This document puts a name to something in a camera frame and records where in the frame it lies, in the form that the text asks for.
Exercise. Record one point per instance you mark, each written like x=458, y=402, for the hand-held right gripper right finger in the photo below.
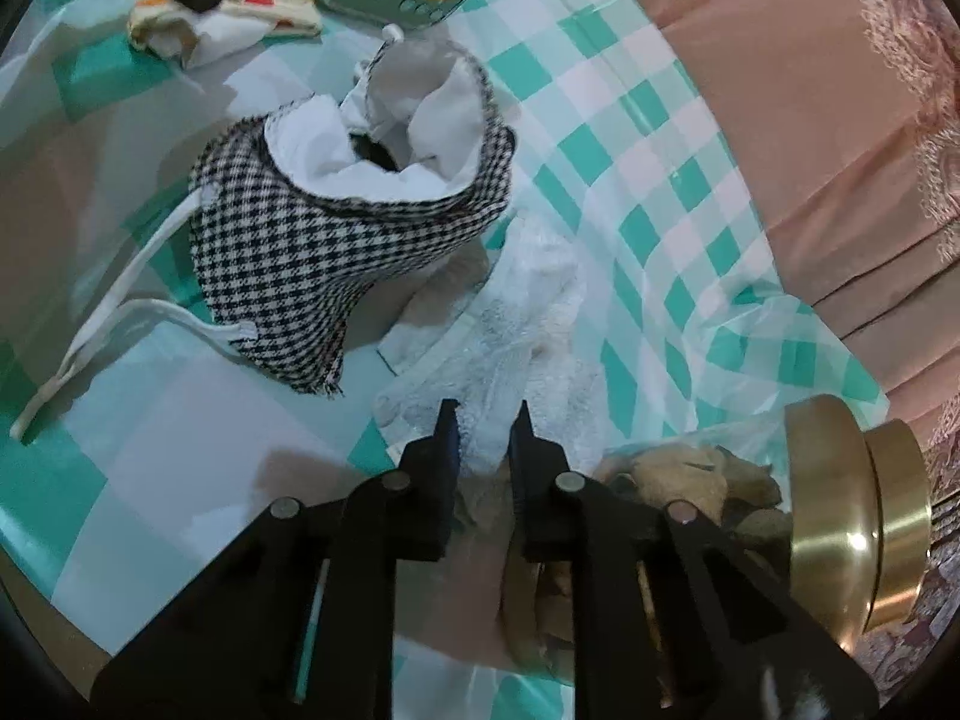
x=517, y=465

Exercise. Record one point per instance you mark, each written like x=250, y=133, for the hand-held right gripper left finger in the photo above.
x=448, y=457

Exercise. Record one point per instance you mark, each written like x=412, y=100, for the white cloth with coloured dots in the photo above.
x=255, y=7

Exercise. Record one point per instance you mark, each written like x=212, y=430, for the white fluffy towel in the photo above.
x=525, y=345

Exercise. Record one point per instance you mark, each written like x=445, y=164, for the black white houndstooth face mask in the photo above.
x=300, y=240

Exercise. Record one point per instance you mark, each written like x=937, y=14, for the teal white checkered tablecloth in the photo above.
x=150, y=465

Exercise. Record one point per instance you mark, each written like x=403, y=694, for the glass jar with brass lid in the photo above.
x=825, y=510

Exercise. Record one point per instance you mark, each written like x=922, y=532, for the pink curtain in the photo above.
x=750, y=127

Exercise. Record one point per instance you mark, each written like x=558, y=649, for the embroidered lace curtain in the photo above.
x=915, y=52

